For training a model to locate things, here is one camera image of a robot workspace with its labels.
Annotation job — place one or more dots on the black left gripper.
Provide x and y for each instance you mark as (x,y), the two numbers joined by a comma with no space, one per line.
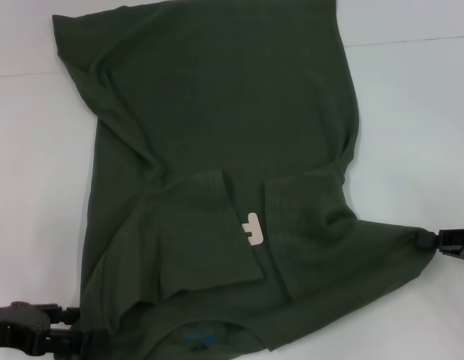
(18,326)

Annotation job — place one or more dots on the dark green printed T-shirt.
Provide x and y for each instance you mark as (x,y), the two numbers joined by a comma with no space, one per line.
(217,112)

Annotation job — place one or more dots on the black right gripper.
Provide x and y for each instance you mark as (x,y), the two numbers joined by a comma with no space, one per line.
(463,258)

